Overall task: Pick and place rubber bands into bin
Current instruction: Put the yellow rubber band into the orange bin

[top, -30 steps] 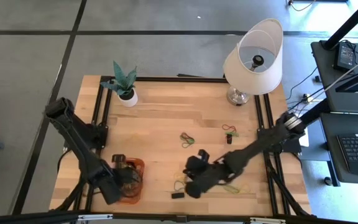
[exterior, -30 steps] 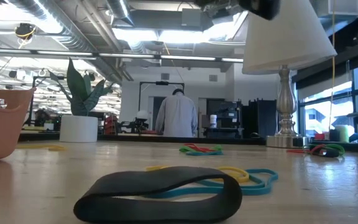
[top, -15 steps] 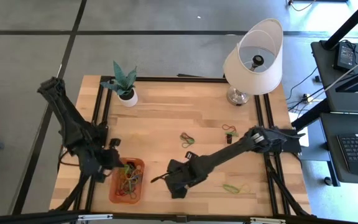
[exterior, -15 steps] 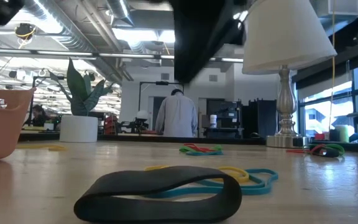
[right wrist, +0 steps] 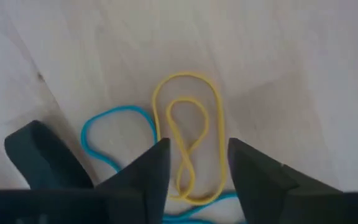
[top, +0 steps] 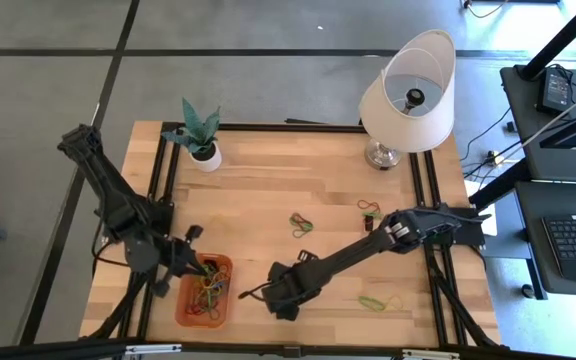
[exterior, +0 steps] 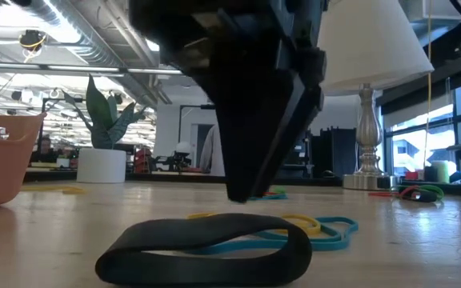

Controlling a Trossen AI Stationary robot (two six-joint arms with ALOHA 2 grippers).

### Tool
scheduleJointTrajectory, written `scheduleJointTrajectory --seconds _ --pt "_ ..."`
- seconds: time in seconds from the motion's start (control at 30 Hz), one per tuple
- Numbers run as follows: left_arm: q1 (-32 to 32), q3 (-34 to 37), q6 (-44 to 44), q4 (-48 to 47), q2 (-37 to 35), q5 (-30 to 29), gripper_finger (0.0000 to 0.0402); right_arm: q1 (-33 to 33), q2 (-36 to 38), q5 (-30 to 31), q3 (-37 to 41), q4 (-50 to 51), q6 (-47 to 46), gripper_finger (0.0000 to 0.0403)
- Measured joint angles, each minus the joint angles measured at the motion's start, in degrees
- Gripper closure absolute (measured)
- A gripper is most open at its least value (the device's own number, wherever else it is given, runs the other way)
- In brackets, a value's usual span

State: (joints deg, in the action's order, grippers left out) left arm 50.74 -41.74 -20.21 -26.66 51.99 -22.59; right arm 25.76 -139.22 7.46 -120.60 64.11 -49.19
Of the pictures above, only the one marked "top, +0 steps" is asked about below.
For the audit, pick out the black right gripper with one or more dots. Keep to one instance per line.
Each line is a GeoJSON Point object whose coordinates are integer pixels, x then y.
{"type": "Point", "coordinates": [288, 285]}

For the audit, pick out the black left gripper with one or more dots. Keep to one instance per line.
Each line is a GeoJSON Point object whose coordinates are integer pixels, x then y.
{"type": "Point", "coordinates": [178, 260]}

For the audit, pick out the small wide black rubber band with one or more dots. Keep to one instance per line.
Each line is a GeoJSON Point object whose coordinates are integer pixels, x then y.
{"type": "Point", "coordinates": [211, 263]}
{"type": "Point", "coordinates": [368, 225]}

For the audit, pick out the rubber bands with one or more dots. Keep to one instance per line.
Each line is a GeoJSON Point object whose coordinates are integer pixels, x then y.
{"type": "Point", "coordinates": [213, 287]}
{"type": "Point", "coordinates": [360, 202]}

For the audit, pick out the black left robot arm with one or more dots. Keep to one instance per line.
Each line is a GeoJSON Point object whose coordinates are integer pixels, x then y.
{"type": "Point", "coordinates": [113, 195]}

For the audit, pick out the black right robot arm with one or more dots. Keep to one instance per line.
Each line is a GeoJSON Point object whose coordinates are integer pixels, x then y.
{"type": "Point", "coordinates": [353, 252]}

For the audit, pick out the orange plastic bin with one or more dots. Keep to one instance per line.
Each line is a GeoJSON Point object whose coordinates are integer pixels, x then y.
{"type": "Point", "coordinates": [180, 320]}

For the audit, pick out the green plant in white pot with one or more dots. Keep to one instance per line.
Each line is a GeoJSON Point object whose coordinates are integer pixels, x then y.
{"type": "Point", "coordinates": [207, 160]}

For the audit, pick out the black crossbar with silver brackets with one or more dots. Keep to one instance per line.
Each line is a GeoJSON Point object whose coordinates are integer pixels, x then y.
{"type": "Point", "coordinates": [68, 350]}

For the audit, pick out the white shade silver table lamp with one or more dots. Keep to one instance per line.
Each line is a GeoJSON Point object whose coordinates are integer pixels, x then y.
{"type": "Point", "coordinates": [398, 130]}

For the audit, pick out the black caster wheel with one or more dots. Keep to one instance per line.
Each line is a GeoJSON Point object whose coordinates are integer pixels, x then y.
{"type": "Point", "coordinates": [528, 291]}

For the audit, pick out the floor power plug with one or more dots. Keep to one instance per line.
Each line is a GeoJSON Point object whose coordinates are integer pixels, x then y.
{"type": "Point", "coordinates": [493, 159]}

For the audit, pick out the black side desk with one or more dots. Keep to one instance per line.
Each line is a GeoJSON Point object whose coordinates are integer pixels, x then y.
{"type": "Point", "coordinates": [515, 100]}

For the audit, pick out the thin white rod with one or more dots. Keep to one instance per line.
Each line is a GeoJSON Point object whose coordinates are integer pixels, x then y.
{"type": "Point", "coordinates": [563, 114]}

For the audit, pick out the black power adapter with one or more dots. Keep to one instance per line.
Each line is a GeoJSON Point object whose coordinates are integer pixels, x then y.
{"type": "Point", "coordinates": [554, 92]}

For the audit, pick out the black diagonal pole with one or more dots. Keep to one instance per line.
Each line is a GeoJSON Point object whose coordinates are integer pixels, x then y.
{"type": "Point", "coordinates": [563, 37]}

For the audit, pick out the black aluminium table frame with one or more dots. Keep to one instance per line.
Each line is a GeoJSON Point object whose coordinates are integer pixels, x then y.
{"type": "Point", "coordinates": [268, 127]}

